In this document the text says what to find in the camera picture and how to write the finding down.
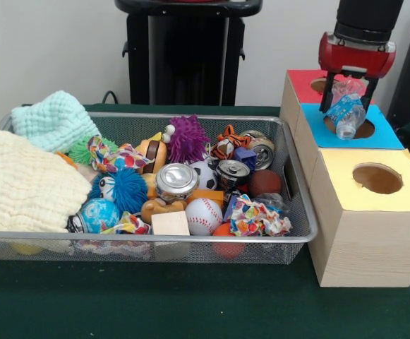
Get crushed silver can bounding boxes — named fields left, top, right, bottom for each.
left=155, top=162, right=200, bottom=202

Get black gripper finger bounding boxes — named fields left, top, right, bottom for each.
left=319, top=71, right=338, bottom=114
left=363, top=76, right=380, bottom=114

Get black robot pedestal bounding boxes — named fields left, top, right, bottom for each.
left=114, top=0, right=264, bottom=106

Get crumpled colourful paper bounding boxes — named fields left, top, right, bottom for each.
left=225, top=194, right=294, bottom=237

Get blue spiky eyed toy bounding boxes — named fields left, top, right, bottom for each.
left=90, top=167, right=149, bottom=215

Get clear packet with blue label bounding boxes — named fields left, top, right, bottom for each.
left=326, top=78, right=368, bottom=140

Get black cable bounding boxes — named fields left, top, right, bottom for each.
left=101, top=90, right=121, bottom=105

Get shallow mesh bin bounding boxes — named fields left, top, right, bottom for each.
left=0, top=109, right=319, bottom=266

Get cream waffle cloth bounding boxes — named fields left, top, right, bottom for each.
left=0, top=129, right=92, bottom=234

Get white baseball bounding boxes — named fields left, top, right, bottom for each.
left=185, top=196, right=224, bottom=237

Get small soccer ball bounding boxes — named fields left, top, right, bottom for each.
left=189, top=160, right=219, bottom=191

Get black orange drink can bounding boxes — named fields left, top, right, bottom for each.
left=215, top=159, right=251, bottom=191

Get mint green cloth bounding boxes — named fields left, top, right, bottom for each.
left=11, top=90, right=102, bottom=153

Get toy hamburger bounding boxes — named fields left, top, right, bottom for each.
left=133, top=132, right=169, bottom=174

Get purple spiky eyed toy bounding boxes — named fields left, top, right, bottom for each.
left=164, top=114, right=211, bottom=164

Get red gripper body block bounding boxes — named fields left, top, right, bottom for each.
left=318, top=31, right=397, bottom=79

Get wooden box with three holes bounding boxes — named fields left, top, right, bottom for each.
left=279, top=69, right=410, bottom=289

